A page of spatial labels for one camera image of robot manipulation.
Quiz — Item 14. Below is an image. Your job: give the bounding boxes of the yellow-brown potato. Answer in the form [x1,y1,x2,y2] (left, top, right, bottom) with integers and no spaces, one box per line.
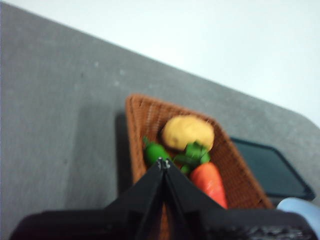
[161,114,216,152]

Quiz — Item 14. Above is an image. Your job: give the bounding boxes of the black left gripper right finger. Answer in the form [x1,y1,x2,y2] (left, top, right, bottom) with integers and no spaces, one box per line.
[165,159,319,240]

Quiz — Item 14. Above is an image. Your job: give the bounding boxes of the orange carrot with green leaves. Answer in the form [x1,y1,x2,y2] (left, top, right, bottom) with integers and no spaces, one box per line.
[173,141,229,210]

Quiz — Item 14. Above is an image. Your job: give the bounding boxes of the blue round plate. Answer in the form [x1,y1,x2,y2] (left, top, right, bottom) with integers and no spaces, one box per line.
[276,197,320,236]

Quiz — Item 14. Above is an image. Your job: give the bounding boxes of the green pepper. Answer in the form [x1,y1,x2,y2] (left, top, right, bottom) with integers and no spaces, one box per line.
[142,136,173,167]

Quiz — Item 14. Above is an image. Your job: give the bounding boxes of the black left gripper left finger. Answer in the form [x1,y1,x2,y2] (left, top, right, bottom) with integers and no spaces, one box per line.
[9,157,166,240]

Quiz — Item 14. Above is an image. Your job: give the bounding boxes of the brown wicker basket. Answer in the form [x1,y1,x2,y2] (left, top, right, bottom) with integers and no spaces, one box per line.
[124,93,275,240]

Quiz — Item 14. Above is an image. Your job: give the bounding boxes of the black rectangular tray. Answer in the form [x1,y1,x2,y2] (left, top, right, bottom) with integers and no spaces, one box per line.
[229,136,316,201]

